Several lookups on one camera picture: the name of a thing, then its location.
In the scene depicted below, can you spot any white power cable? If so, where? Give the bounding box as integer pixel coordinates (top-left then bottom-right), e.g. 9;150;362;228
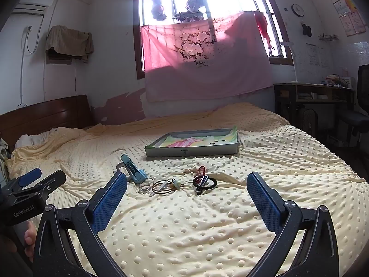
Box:
18;13;45;108

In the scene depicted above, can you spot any yellow dotted blanket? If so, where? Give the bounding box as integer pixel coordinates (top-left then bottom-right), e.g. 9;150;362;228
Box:
6;102;369;277

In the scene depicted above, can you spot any person's left hand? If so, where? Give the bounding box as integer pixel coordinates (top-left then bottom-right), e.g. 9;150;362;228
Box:
24;221;37;263

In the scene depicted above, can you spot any dark wooden desk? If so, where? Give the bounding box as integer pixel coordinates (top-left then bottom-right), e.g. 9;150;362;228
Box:
273;82;356;148

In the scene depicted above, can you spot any white air conditioner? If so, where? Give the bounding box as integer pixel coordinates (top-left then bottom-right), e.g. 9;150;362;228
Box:
12;0;60;13

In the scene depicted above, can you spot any pile of desk clutter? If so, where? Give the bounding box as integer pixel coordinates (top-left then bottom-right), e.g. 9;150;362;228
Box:
320;73;354;88

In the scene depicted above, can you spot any barred window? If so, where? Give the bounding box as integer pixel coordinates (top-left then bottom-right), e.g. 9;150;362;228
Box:
133;0;295;80

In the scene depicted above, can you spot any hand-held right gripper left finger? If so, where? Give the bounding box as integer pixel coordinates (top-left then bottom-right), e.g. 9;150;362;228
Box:
33;172;129;277

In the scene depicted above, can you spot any beige draped cloth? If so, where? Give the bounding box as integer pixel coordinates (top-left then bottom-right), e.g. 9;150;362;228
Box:
45;25;95;64

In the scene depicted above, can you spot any grey shallow cardboard box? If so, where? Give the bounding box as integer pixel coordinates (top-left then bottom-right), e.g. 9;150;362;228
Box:
145;127;242;159

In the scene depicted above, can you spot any black hair tie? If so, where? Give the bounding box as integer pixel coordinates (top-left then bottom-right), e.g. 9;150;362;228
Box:
193;176;217;193

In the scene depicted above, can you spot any black office chair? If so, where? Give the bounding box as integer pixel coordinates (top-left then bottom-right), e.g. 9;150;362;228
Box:
336;65;369;151

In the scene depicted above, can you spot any pink wall certificate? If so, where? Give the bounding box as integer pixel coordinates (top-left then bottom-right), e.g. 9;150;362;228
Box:
339;14;356;37
350;10;366;34

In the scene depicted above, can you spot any white bedding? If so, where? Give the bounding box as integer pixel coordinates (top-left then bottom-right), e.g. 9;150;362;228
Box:
14;130;58;149

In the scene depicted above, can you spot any white wall certificate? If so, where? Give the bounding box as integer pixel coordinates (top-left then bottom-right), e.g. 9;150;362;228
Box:
333;0;348;14

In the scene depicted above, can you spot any white wall chart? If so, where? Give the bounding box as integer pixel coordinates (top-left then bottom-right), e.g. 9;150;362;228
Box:
306;43;325;67

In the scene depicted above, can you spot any pink floral cloth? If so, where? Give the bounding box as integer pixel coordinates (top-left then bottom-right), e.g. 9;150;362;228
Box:
140;12;274;103

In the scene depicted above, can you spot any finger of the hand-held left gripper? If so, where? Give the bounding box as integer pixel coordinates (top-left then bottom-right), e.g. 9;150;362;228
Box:
30;171;67;200
9;167;43;192

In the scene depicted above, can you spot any grey blue combination lock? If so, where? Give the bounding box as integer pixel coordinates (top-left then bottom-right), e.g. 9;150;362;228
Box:
116;154;148;184

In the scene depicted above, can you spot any red hanging cloth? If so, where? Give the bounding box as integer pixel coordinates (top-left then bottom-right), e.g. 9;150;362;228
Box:
255;12;273;48

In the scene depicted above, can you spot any white desk lamp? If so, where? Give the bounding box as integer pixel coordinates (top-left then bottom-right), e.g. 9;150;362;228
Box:
280;41;300;83

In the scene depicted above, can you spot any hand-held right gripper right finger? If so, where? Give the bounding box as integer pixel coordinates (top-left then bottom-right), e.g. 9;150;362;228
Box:
246;172;339;277

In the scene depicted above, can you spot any wooden headboard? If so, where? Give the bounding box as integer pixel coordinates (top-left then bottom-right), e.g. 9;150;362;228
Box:
0;95;94;153

